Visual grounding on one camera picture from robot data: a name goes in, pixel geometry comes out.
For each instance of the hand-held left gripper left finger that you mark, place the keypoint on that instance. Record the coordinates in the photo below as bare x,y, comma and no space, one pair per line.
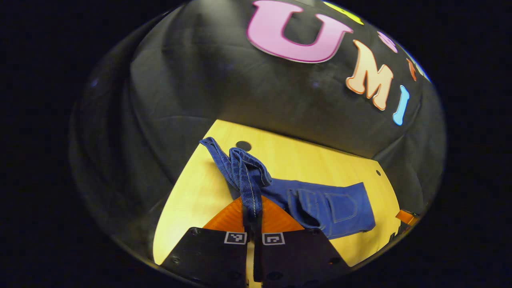
208,256

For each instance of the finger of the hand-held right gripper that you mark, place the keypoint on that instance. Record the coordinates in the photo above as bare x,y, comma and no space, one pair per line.
406,216

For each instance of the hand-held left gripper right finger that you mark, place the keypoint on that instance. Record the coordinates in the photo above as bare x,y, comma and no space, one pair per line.
296,256

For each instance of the blue denim jeans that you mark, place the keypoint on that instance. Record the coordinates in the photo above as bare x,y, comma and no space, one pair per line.
340,204

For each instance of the black backdrop cloth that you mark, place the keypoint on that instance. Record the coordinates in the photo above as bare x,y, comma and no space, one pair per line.
200,80

